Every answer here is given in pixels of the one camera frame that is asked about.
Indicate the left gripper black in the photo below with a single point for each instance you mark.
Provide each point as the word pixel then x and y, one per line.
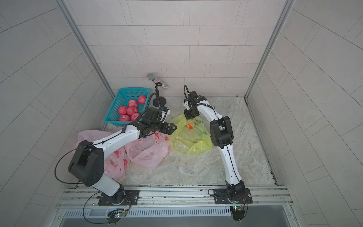
pixel 169 131

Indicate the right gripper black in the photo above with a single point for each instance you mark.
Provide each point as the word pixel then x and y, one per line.
pixel 189 115

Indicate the yellow-green plastic bag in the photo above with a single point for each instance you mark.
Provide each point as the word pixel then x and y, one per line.
pixel 191 136

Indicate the pink plastic bag back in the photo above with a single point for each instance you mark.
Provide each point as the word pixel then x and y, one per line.
pixel 148 152

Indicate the red apple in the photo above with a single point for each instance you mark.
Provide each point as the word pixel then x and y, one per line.
pixel 132 110
pixel 133 103
pixel 122 110
pixel 142 99
pixel 134 116
pixel 125 118

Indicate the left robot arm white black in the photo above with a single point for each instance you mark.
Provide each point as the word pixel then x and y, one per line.
pixel 87 163

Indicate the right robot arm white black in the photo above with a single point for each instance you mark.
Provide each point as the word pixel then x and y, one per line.
pixel 221 134

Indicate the microphone on black stand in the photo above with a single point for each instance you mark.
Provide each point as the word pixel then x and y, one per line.
pixel 159 101

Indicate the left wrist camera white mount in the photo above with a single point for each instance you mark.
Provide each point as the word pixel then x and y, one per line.
pixel 165 112

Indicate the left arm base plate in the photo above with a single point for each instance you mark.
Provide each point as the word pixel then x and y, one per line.
pixel 122 197

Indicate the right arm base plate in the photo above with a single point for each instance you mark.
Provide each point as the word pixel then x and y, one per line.
pixel 222 196

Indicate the left circuit board with cables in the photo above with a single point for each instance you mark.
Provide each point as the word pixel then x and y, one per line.
pixel 115 216

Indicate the circuit board with cables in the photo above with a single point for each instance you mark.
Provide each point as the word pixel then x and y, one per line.
pixel 238 213
pixel 115 216

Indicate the right circuit board with cables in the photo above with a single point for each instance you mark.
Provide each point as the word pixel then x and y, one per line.
pixel 238 213

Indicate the aluminium rail frame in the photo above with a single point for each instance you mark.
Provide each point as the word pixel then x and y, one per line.
pixel 171 201

